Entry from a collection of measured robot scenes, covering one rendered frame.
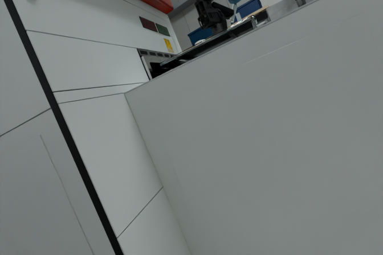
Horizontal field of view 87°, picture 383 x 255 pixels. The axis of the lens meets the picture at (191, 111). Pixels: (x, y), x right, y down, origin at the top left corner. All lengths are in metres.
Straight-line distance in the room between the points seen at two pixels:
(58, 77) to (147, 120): 0.24
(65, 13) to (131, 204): 0.49
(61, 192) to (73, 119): 0.17
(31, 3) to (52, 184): 0.39
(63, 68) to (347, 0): 0.58
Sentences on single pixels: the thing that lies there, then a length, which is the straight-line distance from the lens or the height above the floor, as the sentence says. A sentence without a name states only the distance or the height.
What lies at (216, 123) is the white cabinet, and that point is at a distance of 0.51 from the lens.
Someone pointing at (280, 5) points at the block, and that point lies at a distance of 0.75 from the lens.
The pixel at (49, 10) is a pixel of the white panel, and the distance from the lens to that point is 0.60.
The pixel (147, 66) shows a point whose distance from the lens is 0.77.
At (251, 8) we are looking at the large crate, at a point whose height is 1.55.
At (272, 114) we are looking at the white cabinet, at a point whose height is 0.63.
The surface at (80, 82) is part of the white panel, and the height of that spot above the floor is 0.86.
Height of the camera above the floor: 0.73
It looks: 3 degrees down
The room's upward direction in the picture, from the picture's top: 22 degrees counter-clockwise
